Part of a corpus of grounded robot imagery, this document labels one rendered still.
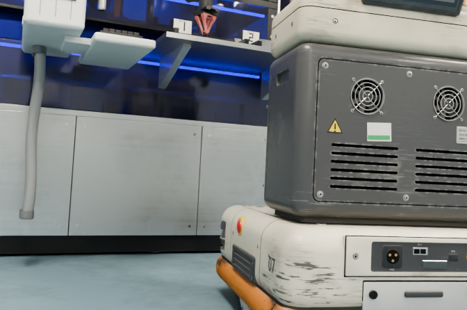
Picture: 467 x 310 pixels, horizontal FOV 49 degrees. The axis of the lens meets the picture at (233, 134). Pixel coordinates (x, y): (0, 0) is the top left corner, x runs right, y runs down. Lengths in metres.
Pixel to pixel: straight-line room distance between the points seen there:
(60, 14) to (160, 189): 0.93
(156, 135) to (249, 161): 0.46
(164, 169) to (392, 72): 1.30
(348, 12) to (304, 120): 0.27
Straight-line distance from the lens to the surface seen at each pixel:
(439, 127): 1.31
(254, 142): 2.45
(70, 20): 1.72
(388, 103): 1.24
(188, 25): 2.40
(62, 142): 2.22
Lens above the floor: 0.39
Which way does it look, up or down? 4 degrees up
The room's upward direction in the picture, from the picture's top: 3 degrees clockwise
